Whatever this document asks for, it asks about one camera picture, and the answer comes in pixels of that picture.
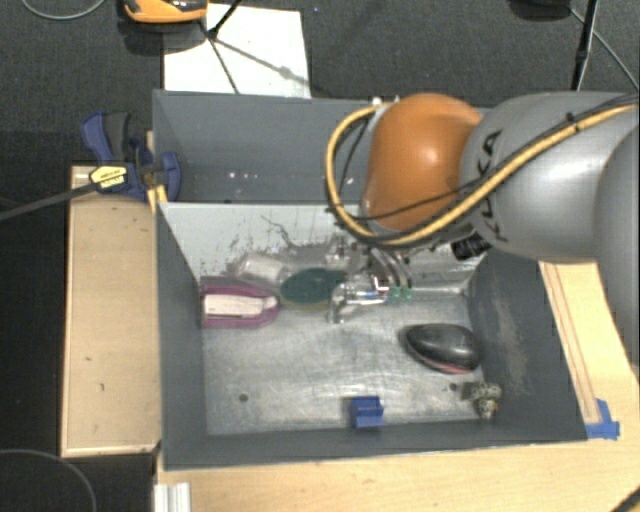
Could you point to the black computer mouse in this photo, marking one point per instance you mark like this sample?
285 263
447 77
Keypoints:
442 346

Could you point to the small spotted toy figure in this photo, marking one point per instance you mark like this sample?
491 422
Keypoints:
484 397

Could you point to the pale wood board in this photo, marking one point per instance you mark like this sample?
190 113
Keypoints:
110 320

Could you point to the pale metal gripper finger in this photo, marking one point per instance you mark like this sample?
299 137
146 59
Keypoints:
366 300
345 291

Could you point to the purple and white stapler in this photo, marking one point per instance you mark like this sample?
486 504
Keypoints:
235 306

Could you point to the clear plastic bottle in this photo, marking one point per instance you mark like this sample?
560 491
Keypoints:
262 267

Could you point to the grey metal bin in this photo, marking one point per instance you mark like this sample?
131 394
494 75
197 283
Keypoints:
310 360

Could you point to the dark green round sponge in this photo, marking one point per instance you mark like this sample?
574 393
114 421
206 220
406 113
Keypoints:
309 290

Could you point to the small blue block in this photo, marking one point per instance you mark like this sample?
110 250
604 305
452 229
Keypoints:
366 412

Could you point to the black cylinder on white bracket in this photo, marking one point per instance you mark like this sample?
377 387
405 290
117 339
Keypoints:
470 248

